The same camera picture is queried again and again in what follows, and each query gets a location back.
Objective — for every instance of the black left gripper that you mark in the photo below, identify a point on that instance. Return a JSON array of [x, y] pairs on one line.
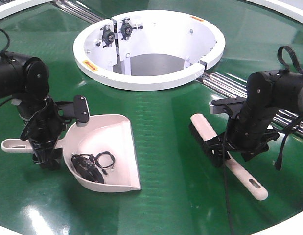
[[43, 129]]

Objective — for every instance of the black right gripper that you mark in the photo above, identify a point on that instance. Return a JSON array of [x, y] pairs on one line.
[[247, 134]]

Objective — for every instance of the pink plastic dustpan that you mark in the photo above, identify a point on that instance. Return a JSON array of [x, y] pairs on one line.
[[109, 138]]

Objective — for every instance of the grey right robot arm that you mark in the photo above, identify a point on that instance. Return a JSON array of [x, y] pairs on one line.
[[270, 91]]

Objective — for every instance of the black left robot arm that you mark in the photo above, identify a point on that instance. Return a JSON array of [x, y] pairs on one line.
[[24, 79]]

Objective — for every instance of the left black bearing block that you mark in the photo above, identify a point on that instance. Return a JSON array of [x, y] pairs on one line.
[[108, 36]]

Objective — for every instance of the black bearing block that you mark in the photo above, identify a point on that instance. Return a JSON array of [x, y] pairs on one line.
[[108, 36], [126, 29]]

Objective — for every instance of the right black bearing block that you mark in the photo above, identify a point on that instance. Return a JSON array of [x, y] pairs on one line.
[[126, 29]]

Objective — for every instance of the far steel roller gap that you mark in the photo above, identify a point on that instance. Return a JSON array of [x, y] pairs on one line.
[[78, 10]]

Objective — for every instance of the white outer rim left segment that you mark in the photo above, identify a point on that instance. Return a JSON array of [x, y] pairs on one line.
[[11, 7]]

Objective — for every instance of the white rim segment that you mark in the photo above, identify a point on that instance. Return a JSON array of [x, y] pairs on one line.
[[11, 7], [290, 8]]

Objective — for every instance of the white outer rim right segment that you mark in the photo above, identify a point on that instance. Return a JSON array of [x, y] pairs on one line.
[[290, 8]]

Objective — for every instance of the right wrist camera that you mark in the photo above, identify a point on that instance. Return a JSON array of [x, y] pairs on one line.
[[230, 106]]

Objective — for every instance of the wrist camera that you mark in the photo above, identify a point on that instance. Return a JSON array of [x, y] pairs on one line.
[[230, 106], [81, 110]]

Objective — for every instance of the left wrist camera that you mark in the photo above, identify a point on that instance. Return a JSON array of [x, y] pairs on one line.
[[81, 110]]

